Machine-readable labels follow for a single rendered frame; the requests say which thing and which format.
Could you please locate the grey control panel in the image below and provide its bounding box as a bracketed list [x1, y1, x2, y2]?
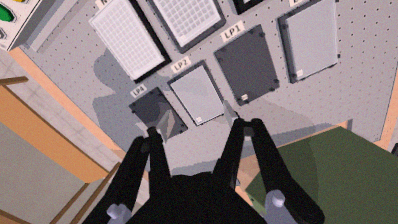
[0, 0, 79, 52]

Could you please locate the black l-shaped nest locator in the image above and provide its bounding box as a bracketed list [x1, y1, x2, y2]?
[233, 0, 264, 15]

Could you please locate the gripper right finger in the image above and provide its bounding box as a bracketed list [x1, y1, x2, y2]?
[196, 100, 325, 224]

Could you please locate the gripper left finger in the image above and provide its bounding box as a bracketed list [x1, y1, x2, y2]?
[82, 110, 175, 224]

